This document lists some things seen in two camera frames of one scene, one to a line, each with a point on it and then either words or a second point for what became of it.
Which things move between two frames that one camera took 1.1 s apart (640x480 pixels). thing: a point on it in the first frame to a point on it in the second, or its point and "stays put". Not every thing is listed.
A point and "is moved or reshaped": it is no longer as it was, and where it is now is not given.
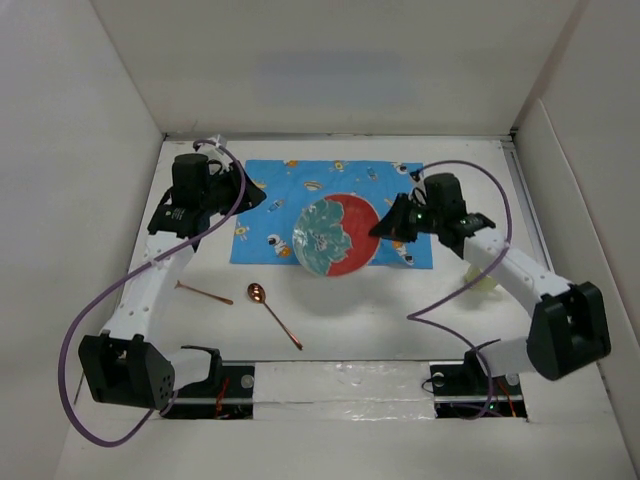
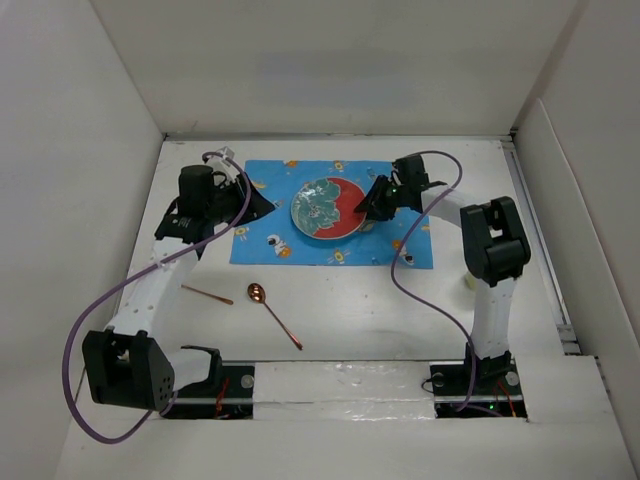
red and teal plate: (331, 235) is moved or reshaped
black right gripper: (393, 222) to (373, 204)
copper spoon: (257, 293) stays put
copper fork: (212, 296) stays put
